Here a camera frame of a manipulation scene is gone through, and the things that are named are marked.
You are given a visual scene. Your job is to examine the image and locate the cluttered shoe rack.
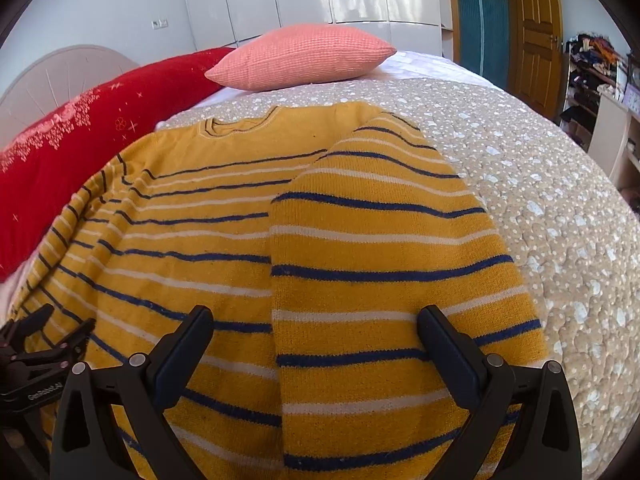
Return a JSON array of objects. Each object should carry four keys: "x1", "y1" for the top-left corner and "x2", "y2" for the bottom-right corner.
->
[{"x1": 559, "y1": 32, "x2": 627, "y2": 152}]

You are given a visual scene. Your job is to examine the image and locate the white rounded headboard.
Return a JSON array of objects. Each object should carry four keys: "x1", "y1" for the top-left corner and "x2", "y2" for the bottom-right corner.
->
[{"x1": 1, "y1": 44, "x2": 138, "y2": 148}]

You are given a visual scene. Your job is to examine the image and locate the white wall socket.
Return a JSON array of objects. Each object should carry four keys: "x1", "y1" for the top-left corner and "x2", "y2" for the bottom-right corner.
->
[{"x1": 152, "y1": 20, "x2": 168, "y2": 30}]

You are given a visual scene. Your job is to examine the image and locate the beige heart-patterned quilt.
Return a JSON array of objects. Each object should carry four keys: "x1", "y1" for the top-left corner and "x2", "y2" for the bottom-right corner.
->
[{"x1": 164, "y1": 78, "x2": 639, "y2": 479}]

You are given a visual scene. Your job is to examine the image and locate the red embroidered long pillow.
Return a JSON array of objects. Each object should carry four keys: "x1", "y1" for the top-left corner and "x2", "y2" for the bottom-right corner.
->
[{"x1": 0, "y1": 48, "x2": 230, "y2": 278}]

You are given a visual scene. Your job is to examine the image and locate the pink knit cushion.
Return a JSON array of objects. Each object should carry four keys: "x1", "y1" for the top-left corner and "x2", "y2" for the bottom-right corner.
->
[{"x1": 205, "y1": 24, "x2": 396, "y2": 92}]

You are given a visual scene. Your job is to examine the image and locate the teal curtain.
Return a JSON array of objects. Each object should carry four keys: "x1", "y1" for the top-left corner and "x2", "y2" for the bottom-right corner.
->
[{"x1": 458, "y1": 0, "x2": 510, "y2": 90}]

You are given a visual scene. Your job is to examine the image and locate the white shelf unit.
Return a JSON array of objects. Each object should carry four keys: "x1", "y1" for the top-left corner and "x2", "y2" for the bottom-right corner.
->
[{"x1": 588, "y1": 93, "x2": 639, "y2": 192}]

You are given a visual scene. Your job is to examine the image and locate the yellow striped knit sweater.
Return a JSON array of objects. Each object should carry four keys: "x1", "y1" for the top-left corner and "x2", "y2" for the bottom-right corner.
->
[{"x1": 10, "y1": 102, "x2": 546, "y2": 479}]

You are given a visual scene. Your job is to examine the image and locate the brown wooden door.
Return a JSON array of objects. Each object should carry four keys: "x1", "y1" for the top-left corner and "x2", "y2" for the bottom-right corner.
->
[{"x1": 508, "y1": 0, "x2": 563, "y2": 120}]

